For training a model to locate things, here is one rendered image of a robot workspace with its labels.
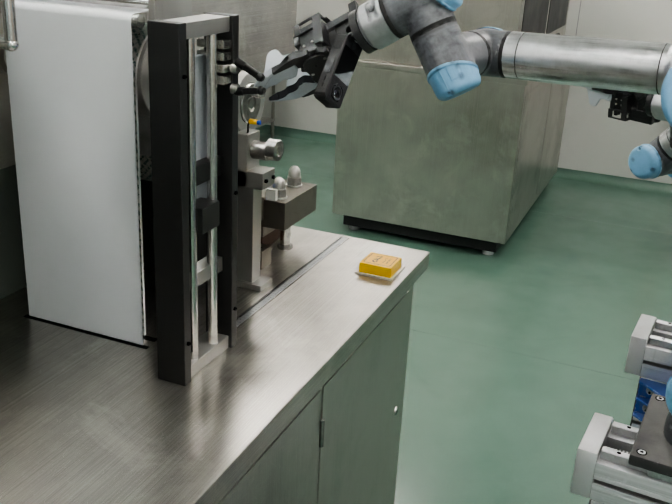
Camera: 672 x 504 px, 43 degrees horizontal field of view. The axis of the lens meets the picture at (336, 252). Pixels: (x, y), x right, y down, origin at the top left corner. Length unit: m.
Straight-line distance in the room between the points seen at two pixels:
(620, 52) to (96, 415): 0.93
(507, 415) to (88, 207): 1.99
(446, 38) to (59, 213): 0.68
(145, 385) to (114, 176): 0.33
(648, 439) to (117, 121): 0.98
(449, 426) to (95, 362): 1.76
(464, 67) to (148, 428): 0.70
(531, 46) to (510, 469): 1.69
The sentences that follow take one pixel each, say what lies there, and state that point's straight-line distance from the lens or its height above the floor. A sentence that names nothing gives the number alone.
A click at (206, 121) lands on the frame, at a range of 1.29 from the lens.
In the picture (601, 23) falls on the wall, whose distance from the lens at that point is 5.95.
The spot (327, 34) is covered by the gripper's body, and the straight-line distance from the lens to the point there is 1.41.
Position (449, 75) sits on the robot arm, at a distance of 1.31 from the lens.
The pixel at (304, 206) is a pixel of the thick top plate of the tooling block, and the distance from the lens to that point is 1.84.
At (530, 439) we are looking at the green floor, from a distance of 2.97.
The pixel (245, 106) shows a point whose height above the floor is 1.25.
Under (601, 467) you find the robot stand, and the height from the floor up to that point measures 0.75.
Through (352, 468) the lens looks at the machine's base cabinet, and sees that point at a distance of 1.80.
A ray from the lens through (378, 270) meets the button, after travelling 1.74.
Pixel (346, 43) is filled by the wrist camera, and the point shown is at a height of 1.40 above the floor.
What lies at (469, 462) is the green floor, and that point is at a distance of 2.80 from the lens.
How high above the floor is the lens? 1.57
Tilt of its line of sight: 21 degrees down
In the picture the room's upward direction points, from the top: 3 degrees clockwise
